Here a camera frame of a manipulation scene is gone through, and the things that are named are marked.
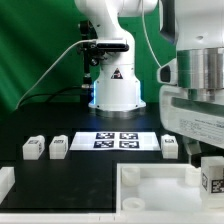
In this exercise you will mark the white front obstacle strip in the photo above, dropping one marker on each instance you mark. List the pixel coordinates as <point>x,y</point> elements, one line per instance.
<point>109,219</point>

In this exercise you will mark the white obstacle bar left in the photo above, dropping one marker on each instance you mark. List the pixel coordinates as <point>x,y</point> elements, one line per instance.
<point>7,180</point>

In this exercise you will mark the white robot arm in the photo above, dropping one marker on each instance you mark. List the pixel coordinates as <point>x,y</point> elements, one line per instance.
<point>191,99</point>

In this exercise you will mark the black camera stand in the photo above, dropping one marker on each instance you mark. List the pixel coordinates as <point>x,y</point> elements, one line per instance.
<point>93,54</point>

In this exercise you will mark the white square tabletop part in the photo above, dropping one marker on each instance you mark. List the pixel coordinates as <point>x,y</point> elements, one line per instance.
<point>171,188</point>

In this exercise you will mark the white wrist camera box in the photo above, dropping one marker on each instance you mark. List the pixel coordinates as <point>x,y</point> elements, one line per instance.
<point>168,74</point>

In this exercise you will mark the white sheet with fiducial tags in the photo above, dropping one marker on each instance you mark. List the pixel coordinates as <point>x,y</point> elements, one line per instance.
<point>105,140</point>

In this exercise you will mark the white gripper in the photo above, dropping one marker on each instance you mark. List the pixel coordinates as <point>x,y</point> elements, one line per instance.
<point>195,120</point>

